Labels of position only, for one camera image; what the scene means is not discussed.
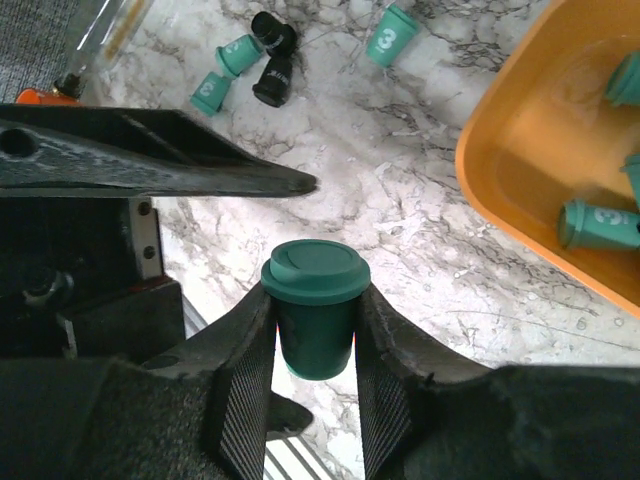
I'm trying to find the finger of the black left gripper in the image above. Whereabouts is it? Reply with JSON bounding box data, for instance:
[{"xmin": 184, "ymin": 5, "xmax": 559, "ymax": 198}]
[
  {"xmin": 266, "ymin": 392, "xmax": 314, "ymax": 441},
  {"xmin": 1, "ymin": 104, "xmax": 318, "ymax": 198}
]

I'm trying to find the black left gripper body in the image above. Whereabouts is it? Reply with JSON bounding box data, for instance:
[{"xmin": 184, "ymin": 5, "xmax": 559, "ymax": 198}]
[{"xmin": 1, "ymin": 197, "xmax": 186, "ymax": 360}]

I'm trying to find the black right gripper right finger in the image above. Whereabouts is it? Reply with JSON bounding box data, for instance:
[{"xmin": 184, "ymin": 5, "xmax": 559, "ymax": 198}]
[{"xmin": 355, "ymin": 287, "xmax": 639, "ymax": 479}]

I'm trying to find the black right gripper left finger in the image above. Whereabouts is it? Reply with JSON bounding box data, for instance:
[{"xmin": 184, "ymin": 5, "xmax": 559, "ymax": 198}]
[{"xmin": 1, "ymin": 287, "xmax": 275, "ymax": 479}]

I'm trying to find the teal coffee capsule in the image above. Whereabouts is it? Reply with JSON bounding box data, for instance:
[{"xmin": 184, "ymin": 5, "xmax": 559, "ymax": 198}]
[
  {"xmin": 190, "ymin": 71, "xmax": 232, "ymax": 117},
  {"xmin": 366, "ymin": 3, "xmax": 419, "ymax": 68},
  {"xmin": 215, "ymin": 34, "xmax": 263, "ymax": 79},
  {"xmin": 557, "ymin": 199, "xmax": 639, "ymax": 251},
  {"xmin": 621, "ymin": 153, "xmax": 640, "ymax": 208},
  {"xmin": 605, "ymin": 51, "xmax": 639, "ymax": 107},
  {"xmin": 261, "ymin": 239, "xmax": 371, "ymax": 381}
]

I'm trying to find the orange plastic basket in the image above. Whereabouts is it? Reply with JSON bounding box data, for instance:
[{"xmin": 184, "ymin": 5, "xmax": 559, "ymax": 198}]
[{"xmin": 455, "ymin": 1, "xmax": 639, "ymax": 315}]

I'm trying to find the black coffee capsule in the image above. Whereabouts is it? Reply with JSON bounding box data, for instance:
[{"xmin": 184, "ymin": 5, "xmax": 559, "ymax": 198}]
[
  {"xmin": 251, "ymin": 11, "xmax": 298, "ymax": 58},
  {"xmin": 252, "ymin": 57, "xmax": 293, "ymax": 108}
]

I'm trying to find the orange plastic cup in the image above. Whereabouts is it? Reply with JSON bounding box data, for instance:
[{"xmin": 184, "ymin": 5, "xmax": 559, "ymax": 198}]
[{"xmin": 15, "ymin": 88, "xmax": 78, "ymax": 105}]

